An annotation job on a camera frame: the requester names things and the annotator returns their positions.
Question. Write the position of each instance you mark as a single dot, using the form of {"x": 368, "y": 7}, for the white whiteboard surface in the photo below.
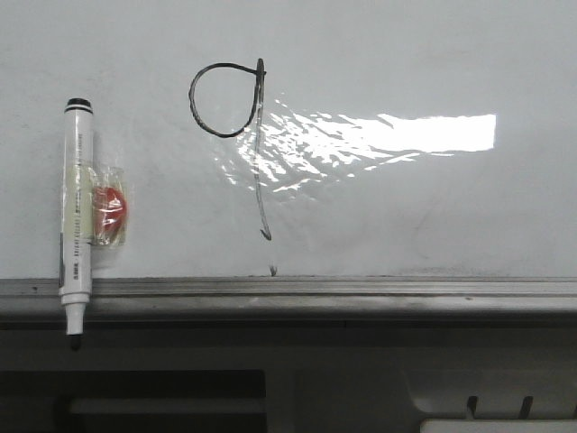
{"x": 373, "y": 138}

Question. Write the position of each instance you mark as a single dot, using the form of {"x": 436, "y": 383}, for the aluminium whiteboard frame rail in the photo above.
{"x": 323, "y": 298}

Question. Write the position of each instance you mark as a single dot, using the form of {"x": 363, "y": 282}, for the red magnet taped to marker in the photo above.
{"x": 110, "y": 206}

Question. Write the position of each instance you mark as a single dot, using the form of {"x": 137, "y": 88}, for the white whiteboard marker pen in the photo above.
{"x": 77, "y": 229}

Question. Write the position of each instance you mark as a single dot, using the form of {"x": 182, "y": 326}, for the white cabinet below whiteboard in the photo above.
{"x": 363, "y": 379}

